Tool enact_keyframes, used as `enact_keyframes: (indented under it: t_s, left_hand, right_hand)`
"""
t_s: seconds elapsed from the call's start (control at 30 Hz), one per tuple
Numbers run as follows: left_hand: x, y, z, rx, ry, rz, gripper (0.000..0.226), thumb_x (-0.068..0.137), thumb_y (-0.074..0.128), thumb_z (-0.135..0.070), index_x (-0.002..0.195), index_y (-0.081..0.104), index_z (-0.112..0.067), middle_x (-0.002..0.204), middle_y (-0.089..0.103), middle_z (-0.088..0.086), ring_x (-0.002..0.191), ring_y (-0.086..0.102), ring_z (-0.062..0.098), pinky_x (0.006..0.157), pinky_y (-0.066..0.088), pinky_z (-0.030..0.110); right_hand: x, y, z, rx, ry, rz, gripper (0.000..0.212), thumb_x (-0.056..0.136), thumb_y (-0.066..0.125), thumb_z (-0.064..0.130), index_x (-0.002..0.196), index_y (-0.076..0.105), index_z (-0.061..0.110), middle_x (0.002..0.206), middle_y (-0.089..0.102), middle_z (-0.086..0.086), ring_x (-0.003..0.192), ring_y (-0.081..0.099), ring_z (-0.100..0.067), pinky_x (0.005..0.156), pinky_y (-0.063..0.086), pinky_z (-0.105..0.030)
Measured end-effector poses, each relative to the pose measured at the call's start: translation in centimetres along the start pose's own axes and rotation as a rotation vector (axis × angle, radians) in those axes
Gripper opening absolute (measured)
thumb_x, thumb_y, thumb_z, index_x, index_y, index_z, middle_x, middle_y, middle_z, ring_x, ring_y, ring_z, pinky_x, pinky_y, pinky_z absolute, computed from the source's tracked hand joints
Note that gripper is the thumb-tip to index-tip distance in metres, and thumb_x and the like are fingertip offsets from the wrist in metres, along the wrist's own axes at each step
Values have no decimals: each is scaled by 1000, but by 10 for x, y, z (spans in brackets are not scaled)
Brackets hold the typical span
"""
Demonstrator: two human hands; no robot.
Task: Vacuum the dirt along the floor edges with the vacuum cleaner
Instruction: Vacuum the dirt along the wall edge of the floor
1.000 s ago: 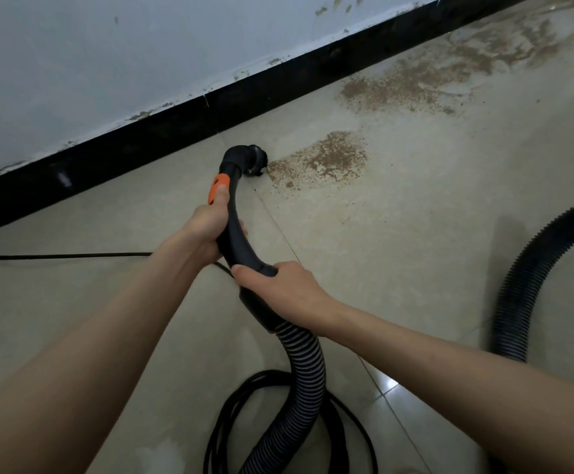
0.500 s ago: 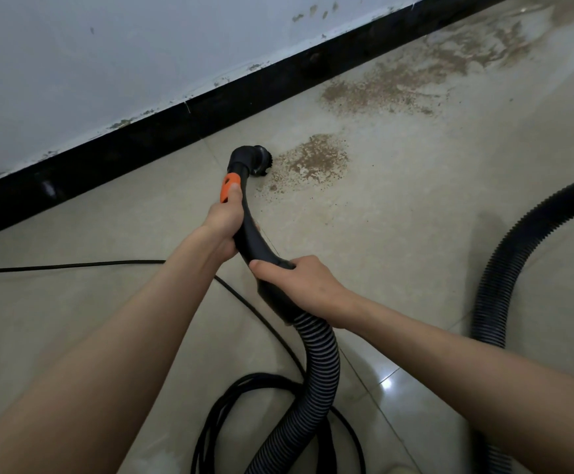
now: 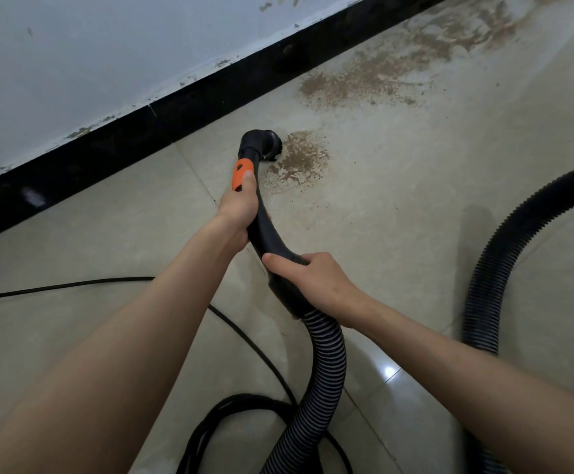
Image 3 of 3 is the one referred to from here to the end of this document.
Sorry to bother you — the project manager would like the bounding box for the person's right hand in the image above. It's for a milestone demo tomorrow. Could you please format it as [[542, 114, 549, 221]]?
[[261, 251, 377, 329]]

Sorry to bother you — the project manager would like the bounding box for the brown dirt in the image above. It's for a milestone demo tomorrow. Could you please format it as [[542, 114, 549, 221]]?
[[259, 0, 574, 193]]

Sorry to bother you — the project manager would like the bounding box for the person's right forearm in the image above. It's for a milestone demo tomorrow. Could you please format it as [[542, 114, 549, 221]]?
[[361, 298, 574, 474]]

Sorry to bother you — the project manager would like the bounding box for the person's left hand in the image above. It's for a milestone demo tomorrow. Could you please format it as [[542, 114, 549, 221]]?
[[215, 170, 272, 255]]

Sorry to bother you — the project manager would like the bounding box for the black ribbed vacuum hose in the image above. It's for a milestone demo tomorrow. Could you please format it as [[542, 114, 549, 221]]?
[[231, 128, 574, 474]]

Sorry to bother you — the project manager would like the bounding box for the person's left forearm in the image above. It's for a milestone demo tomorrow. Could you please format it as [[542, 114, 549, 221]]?
[[0, 217, 244, 474]]

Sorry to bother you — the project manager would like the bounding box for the black power cord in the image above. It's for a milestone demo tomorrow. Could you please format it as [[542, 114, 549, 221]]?
[[0, 276, 355, 474]]

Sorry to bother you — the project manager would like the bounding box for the black baseboard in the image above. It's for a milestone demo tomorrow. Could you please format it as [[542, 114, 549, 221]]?
[[0, 0, 458, 248]]

